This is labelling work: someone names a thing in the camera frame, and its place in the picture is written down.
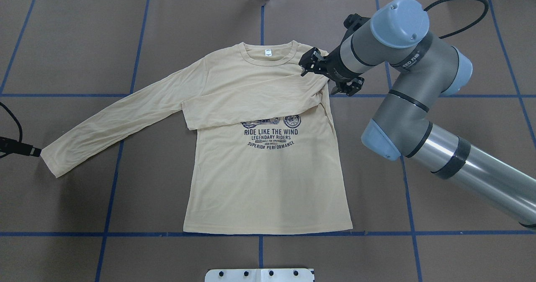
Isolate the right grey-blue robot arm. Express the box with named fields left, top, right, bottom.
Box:
left=299, top=0, right=536, bottom=230

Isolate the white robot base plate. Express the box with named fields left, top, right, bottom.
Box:
left=204, top=267, right=315, bottom=282

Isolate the beige long-sleeve printed shirt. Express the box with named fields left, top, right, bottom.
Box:
left=41, top=41, right=353, bottom=235

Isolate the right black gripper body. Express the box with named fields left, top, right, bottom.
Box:
left=299, top=13, right=370, bottom=96

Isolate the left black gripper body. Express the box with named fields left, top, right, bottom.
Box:
left=0, top=137, right=42, bottom=158

